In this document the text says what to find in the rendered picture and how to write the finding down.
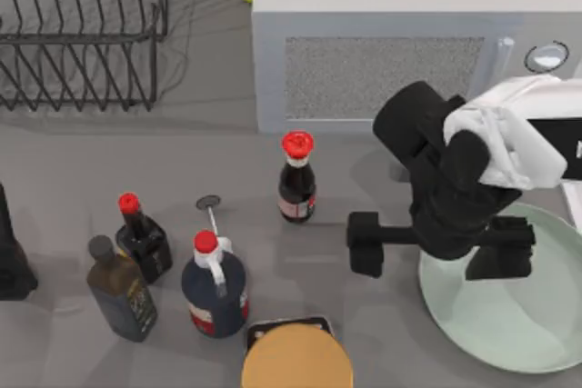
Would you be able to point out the small grey round-headed utensil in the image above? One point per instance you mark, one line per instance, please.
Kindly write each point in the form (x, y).
(208, 202)

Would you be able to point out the square red-capped dark bottle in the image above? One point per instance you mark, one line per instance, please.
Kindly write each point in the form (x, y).
(147, 247)

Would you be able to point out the pale green plate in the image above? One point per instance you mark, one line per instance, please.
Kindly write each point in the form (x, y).
(500, 315)

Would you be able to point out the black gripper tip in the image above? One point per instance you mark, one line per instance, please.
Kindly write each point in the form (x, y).
(11, 251)

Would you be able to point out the grey-capped dark oil bottle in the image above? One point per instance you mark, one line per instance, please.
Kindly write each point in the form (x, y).
(125, 297)

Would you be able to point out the round red-capped dark sauce bottle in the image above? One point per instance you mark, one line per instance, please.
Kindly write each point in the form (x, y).
(297, 188)

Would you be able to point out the jar with tan lid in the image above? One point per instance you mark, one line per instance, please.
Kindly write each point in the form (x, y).
(298, 358)

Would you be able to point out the round microwave knob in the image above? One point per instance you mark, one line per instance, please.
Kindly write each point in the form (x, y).
(545, 57)

